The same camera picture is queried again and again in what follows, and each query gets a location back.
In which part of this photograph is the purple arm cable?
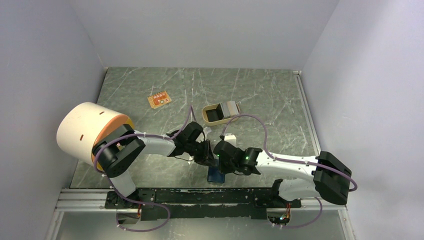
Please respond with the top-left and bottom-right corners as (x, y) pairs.
(220, 114), (359, 230)
(93, 105), (194, 203)

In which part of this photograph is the large white cylinder roll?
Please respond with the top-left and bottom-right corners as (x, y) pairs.
(56, 102), (135, 166)

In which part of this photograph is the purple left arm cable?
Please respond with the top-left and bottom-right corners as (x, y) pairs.
(93, 105), (194, 203)

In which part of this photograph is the blue leather card holder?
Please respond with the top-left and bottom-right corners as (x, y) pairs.
(206, 159), (225, 184)

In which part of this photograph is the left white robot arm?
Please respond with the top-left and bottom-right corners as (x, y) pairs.
(91, 121), (218, 208)

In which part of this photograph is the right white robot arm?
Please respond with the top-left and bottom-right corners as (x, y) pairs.
(213, 140), (352, 207)

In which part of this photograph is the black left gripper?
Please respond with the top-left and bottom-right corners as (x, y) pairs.
(186, 139), (218, 169)

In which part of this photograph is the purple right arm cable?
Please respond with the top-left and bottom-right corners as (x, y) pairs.
(220, 114), (359, 230)

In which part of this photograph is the beige oval card tray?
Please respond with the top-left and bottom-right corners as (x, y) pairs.
(201, 103), (241, 127)

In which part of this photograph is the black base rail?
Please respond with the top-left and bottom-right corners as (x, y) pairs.
(104, 180), (302, 221)

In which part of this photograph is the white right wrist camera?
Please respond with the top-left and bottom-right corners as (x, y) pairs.
(220, 133), (237, 147)

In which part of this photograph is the aluminium frame rail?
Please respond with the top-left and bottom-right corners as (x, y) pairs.
(46, 187), (355, 240)

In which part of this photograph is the stack of cards in tray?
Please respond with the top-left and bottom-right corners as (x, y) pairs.
(219, 100), (240, 119)

